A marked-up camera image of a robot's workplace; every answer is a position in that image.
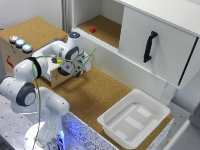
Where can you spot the white plastic box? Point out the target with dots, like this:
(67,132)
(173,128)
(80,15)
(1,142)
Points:
(133,121)

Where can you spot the wooden drawer box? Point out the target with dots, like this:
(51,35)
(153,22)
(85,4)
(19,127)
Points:
(36,30)

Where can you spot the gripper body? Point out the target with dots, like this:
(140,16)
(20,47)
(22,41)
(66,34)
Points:
(84,62)

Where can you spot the green button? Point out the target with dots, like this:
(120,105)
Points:
(27,47)

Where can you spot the yellow block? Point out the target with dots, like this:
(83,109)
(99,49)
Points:
(58,61)

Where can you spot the white cabinet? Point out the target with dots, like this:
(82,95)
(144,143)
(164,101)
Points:
(113,70)

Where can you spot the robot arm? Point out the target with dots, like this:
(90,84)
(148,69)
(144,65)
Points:
(50,110)

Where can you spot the wooden drawer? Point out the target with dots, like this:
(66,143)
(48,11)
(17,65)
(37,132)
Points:
(56,80)

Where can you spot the white sliding door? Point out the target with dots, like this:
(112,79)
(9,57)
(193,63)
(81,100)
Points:
(133,36)

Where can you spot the red button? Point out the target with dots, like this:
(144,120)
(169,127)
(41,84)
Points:
(14,38)

